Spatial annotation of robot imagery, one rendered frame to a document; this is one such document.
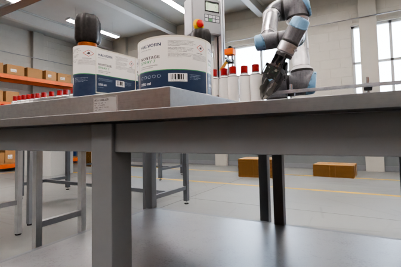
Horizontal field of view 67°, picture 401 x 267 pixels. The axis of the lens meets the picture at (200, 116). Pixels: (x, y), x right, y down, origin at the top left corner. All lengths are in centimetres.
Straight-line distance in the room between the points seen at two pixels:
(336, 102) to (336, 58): 636
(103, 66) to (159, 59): 33
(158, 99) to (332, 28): 644
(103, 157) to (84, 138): 8
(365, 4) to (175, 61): 632
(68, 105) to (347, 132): 63
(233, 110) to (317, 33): 654
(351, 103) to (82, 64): 80
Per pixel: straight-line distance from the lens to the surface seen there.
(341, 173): 556
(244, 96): 135
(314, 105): 43
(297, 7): 174
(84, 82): 101
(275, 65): 127
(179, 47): 75
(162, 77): 74
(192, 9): 159
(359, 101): 42
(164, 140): 57
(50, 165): 654
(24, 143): 91
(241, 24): 757
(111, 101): 70
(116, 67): 108
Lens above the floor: 78
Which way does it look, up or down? 3 degrees up
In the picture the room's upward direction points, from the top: 1 degrees counter-clockwise
